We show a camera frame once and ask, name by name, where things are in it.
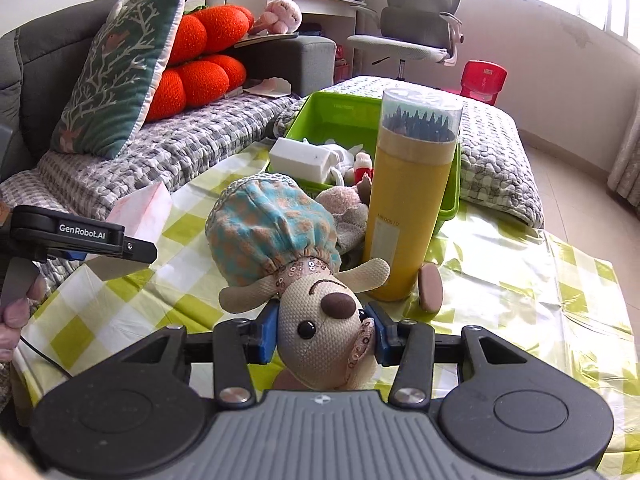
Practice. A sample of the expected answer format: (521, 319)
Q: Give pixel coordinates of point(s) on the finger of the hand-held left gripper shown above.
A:
(75, 256)
(142, 251)

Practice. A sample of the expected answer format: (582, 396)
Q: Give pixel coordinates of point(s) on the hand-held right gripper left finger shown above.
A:
(266, 332)

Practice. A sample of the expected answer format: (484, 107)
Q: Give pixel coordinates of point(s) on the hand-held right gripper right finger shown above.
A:
(380, 335)

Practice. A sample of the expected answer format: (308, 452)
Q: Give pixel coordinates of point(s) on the pink paper box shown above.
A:
(145, 210)

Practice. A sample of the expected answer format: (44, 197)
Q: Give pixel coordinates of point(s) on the beige dog doll blue bonnet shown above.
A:
(270, 230)

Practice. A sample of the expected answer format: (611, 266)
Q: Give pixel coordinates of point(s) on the red white santa plush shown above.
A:
(361, 166)

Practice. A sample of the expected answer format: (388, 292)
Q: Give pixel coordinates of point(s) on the white sponge block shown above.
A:
(300, 160)

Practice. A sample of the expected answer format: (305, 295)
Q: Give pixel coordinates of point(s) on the green plastic bin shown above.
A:
(340, 115)

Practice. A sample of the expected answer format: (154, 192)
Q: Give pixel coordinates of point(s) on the person's left hand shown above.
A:
(20, 310)

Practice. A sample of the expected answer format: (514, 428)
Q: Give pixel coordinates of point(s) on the yellow colored pencil tube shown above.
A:
(400, 210)

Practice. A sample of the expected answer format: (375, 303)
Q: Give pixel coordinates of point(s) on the pink terry cloth plush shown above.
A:
(345, 210)

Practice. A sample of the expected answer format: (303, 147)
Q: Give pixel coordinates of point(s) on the green checkered plastic tablecloth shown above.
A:
(500, 285)

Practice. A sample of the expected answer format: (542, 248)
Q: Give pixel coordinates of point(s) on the teal tree print pillow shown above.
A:
(120, 75)

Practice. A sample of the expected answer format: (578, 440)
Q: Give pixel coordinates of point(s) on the orange pumpkin cushion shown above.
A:
(200, 65)

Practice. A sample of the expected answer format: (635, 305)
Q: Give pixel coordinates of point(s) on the white scalloped paper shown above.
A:
(267, 87)

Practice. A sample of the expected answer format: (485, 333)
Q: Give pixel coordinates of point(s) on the ottoman with grey quilted cover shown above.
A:
(495, 160)

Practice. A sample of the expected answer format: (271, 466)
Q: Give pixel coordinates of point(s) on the wooden board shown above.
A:
(265, 40)

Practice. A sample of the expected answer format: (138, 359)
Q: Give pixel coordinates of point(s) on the grey sofa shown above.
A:
(310, 60)

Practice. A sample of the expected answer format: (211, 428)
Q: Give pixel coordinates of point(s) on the pink bunny plush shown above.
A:
(280, 15)

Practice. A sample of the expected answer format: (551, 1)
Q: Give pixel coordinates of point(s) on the red storage box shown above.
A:
(342, 62)

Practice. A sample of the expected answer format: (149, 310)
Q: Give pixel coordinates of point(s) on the red plastic chair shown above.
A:
(482, 80)

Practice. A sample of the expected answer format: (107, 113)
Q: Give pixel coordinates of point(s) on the beige curtain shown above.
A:
(627, 160)

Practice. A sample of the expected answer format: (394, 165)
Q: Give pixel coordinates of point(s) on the white curved desk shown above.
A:
(325, 2)

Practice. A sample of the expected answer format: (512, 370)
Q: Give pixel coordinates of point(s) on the grey office chair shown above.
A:
(420, 10)

